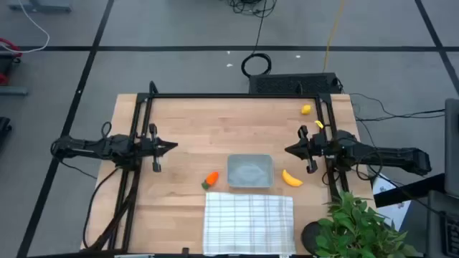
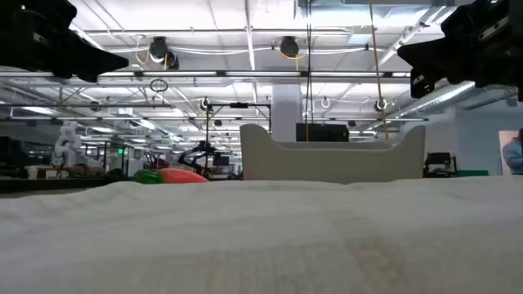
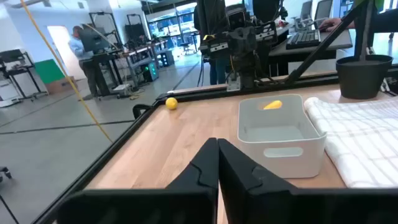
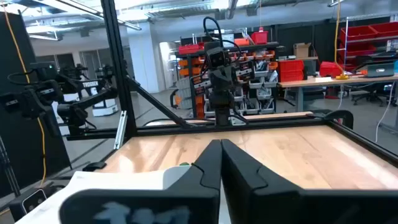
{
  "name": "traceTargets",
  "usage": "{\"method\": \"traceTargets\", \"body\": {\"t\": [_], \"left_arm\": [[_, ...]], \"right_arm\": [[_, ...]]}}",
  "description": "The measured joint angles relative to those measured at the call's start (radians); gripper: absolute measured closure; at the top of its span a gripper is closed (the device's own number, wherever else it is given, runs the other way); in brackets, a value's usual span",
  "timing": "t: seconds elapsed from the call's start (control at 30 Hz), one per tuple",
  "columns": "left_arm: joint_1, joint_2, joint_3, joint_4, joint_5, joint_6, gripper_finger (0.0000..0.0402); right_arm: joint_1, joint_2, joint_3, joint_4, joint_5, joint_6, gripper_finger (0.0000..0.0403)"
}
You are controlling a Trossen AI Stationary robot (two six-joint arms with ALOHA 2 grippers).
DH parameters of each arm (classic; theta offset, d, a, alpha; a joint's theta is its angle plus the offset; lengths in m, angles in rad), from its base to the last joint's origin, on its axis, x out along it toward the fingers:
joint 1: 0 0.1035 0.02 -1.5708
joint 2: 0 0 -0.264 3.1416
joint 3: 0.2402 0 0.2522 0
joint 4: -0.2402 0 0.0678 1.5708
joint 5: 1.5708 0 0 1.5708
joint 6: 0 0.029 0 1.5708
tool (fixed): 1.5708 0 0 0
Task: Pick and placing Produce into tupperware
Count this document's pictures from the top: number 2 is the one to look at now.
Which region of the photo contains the black metal table frame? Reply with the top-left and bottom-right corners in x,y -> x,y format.
0,176 -> 119,194

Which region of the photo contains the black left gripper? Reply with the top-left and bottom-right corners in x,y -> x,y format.
0,0 -> 130,83

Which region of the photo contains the yellow hanging cable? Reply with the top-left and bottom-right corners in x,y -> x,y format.
369,0 -> 390,140

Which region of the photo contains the cluttered background workbench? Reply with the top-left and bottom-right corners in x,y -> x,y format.
24,164 -> 110,180

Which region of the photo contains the white humanoid robot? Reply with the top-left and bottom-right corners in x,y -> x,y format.
50,120 -> 89,167

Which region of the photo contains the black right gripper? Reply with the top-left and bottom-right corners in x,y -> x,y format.
396,0 -> 523,102

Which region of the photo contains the black metal gantry frame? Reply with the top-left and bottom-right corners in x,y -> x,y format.
205,101 -> 273,180

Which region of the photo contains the person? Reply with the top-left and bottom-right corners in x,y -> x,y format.
502,127 -> 523,176

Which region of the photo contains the black ceiling cable reel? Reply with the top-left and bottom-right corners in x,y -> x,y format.
148,36 -> 180,70
279,36 -> 301,59

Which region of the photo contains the white plastic storage bin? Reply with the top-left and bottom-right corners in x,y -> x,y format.
239,123 -> 427,185

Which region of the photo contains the black equipment cart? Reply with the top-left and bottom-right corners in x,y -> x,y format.
423,152 -> 458,178

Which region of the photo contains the white checked cloth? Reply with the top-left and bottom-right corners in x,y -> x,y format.
0,175 -> 523,294

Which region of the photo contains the orange toy carrot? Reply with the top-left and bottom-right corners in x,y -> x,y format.
132,167 -> 210,185

